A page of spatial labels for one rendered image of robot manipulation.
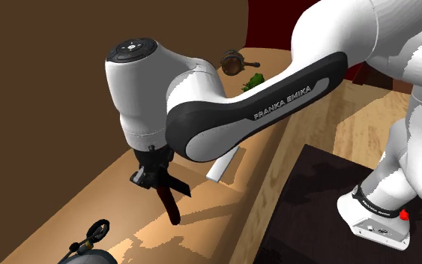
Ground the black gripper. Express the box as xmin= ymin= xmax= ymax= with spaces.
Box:
xmin=129 ymin=145 xmax=193 ymax=199

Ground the light wooden table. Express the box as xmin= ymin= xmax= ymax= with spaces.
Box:
xmin=0 ymin=47 xmax=348 ymax=264

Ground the white flat bar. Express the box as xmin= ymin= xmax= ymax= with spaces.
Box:
xmin=205 ymin=145 xmax=241 ymax=183

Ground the green leafy vegetable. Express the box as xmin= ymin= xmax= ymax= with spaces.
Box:
xmin=241 ymin=72 xmax=265 ymax=93

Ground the dark robot stand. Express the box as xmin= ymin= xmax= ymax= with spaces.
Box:
xmin=252 ymin=143 xmax=422 ymax=264

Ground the dark red long handle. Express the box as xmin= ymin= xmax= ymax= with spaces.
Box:
xmin=157 ymin=184 xmax=182 ymax=226

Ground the brown round pot with handle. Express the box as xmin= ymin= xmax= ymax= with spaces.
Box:
xmin=220 ymin=49 xmax=261 ymax=77

